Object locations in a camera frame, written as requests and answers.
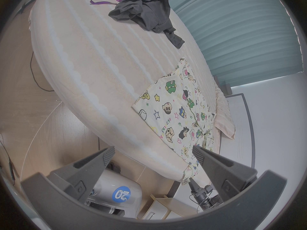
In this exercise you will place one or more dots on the black shirt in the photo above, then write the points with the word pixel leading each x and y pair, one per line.
pixel 148 13

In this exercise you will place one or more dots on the bed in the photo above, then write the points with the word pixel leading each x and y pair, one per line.
pixel 84 56

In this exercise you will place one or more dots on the pale pink striped pillow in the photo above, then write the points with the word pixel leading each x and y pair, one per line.
pixel 224 118

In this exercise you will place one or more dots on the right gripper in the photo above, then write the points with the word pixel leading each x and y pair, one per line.
pixel 201 195

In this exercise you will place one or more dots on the blue-green curtain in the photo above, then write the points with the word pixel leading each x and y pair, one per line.
pixel 239 32

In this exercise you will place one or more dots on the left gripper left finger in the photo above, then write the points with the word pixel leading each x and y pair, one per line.
pixel 81 174

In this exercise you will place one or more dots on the grey bedside table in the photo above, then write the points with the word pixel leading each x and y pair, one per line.
pixel 225 89

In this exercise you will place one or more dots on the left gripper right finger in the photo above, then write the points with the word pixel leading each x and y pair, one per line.
pixel 225 176

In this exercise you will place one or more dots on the white printed pyjama top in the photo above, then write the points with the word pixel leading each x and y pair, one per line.
pixel 168 109

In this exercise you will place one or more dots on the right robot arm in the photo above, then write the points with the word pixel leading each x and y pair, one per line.
pixel 213 201

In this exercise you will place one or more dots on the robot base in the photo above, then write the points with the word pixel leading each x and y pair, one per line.
pixel 108 183

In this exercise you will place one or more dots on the cream bedside table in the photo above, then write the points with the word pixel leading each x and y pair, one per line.
pixel 168 205

